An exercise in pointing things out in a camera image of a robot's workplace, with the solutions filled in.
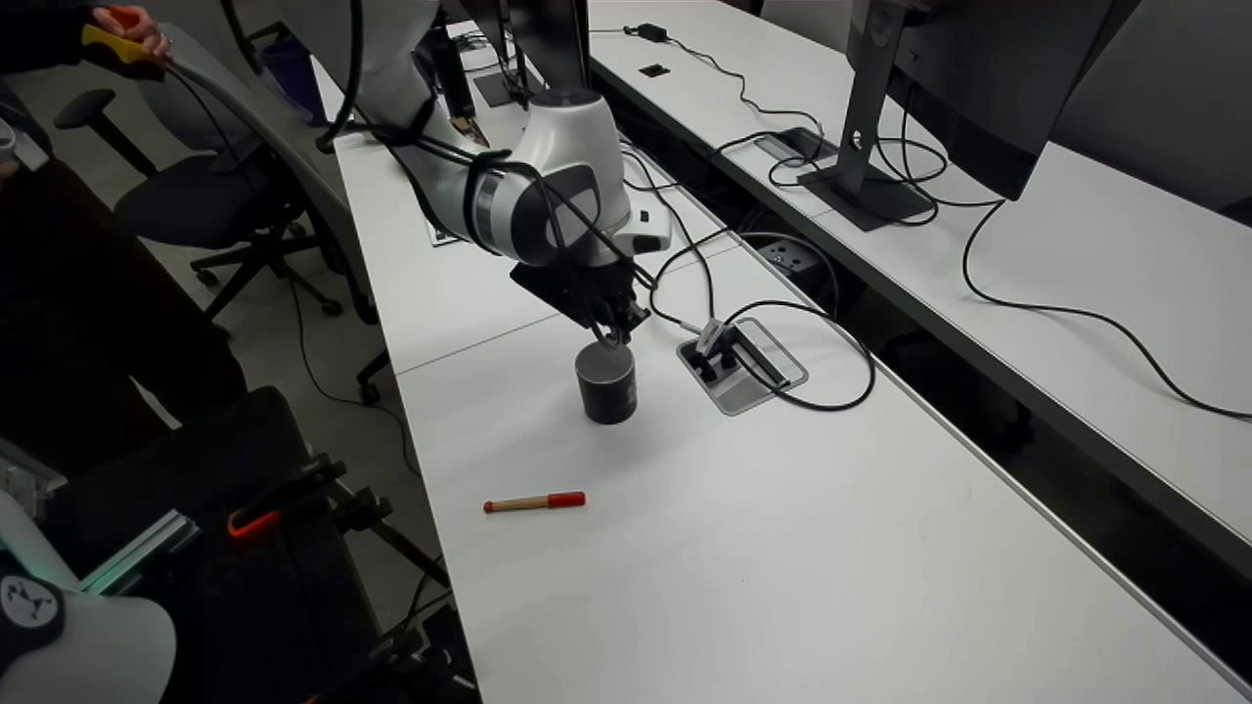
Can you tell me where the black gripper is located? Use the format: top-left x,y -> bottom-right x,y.
507,254 -> 649,346

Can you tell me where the black cup with handle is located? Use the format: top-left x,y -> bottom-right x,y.
569,336 -> 642,427

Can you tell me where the person hand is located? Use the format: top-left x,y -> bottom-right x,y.
87,0 -> 173,61

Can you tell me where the red marker pen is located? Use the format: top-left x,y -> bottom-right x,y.
481,487 -> 590,514

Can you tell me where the grey docking hub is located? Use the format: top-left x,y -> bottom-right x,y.
749,125 -> 838,168

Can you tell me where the black computer monitor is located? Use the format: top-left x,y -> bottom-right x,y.
499,0 -> 606,108

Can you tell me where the grey monitor stand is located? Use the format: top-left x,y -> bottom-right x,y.
794,0 -> 941,233

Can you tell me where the black office chair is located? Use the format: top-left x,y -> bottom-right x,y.
49,80 -> 348,325

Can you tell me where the grey backed computer monitor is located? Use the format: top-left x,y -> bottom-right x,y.
846,0 -> 1144,202

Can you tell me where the aluminium extrusion bar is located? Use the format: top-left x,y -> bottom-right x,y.
74,509 -> 202,599

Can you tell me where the grey monitor panel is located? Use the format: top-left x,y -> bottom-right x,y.
1047,0 -> 1252,228

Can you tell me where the thin black cable across desk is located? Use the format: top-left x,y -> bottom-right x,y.
616,149 -> 728,346

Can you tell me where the silver desk cable outlet box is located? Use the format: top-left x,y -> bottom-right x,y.
676,315 -> 812,417

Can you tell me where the black clamp with orange handle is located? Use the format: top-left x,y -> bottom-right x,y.
222,453 -> 348,542

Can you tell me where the long black desk cable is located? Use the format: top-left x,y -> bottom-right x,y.
958,191 -> 1252,423

